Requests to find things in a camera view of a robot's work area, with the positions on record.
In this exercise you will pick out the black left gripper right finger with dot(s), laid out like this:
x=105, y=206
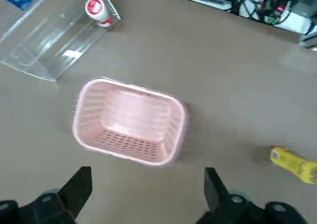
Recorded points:
x=223, y=206

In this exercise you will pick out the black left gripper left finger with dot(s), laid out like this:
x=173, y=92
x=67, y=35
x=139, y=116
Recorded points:
x=67, y=199

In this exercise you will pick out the yellow drink bottle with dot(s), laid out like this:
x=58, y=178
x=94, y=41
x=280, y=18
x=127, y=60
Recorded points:
x=292, y=163

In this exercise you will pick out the pink plastic basket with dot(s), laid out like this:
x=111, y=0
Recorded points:
x=133, y=144

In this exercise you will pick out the clear acrylic stepped shelf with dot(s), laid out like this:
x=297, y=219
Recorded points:
x=49, y=43

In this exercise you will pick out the red white yogurt bottle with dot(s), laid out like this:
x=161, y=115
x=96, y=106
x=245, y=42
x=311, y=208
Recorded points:
x=96, y=11

